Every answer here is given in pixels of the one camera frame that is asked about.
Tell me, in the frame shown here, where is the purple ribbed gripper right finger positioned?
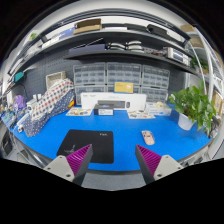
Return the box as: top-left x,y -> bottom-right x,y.
135,145 -> 182,184

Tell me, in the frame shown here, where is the white woven basket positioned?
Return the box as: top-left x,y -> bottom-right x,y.
46,71 -> 66,89

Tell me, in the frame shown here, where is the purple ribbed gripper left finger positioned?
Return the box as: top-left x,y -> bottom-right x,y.
44,144 -> 93,186

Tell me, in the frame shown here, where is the patterned fabric bundle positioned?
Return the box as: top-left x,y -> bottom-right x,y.
23,78 -> 75,137

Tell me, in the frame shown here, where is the white box at right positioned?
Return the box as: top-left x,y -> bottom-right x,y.
145,101 -> 172,116

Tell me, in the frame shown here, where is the yellow card box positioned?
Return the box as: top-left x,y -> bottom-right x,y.
114,82 -> 134,93

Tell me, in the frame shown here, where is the left sticker sheet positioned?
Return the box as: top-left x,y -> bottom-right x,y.
67,107 -> 92,116

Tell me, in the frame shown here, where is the blue desk mat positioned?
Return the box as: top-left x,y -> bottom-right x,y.
14,111 -> 210,171

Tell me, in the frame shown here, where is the left grey drawer organizer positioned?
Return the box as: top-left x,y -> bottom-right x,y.
73,63 -> 106,105

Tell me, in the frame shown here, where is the grey drawer organizer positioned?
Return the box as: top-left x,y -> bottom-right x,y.
107,62 -> 141,93
141,65 -> 170,102
73,63 -> 106,105

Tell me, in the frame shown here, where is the cardboard box on shelf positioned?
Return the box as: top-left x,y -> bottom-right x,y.
73,18 -> 102,35

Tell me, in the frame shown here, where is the middle grey drawer organizer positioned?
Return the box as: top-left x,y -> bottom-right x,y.
107,62 -> 141,93

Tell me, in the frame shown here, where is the green potted plant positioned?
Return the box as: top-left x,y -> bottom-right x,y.
168,86 -> 216,135

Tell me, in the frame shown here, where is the long white product box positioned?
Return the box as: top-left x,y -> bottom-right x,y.
81,92 -> 146,110

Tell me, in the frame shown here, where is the purple object at left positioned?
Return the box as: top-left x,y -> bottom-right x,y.
13,95 -> 26,110

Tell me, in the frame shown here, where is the black mouse pad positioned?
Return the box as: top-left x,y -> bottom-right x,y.
56,129 -> 115,165

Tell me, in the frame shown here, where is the sticker sheet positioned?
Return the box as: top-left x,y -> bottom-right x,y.
67,107 -> 92,116
127,110 -> 155,119

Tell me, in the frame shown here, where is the right grey drawer organizer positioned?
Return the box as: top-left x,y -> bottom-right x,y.
141,65 -> 170,102

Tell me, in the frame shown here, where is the right sticker sheet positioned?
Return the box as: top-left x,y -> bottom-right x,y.
127,110 -> 155,119

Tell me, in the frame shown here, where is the small black white box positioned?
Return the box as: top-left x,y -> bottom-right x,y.
94,104 -> 114,116

